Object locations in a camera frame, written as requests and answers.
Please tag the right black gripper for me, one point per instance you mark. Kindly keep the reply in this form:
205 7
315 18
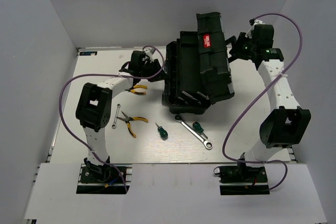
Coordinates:
237 51

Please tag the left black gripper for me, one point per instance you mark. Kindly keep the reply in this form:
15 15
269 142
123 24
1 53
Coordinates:
154 63

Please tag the black plastic toolbox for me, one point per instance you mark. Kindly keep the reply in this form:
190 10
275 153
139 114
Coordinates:
197 68

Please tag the green stubby screwdriver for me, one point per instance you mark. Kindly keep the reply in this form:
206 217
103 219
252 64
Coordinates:
198 128
162 132

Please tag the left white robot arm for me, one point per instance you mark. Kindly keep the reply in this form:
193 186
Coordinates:
94 107

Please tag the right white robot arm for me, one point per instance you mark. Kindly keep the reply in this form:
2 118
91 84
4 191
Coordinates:
287 121

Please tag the yellow pliers near back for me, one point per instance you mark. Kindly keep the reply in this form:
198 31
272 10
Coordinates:
138 89

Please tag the yellow long-nose pliers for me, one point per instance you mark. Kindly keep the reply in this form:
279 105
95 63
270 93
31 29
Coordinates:
127 119

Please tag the small silver combination wrench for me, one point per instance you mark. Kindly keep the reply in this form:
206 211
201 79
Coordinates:
114 124

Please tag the blue label sticker left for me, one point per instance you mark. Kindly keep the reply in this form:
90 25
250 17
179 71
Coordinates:
88 53

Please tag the large silver ratchet wrench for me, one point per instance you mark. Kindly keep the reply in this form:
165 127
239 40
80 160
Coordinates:
207 144

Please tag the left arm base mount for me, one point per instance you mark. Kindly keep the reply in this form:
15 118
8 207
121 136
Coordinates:
111 183

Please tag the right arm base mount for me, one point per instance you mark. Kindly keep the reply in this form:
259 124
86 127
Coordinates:
240 179

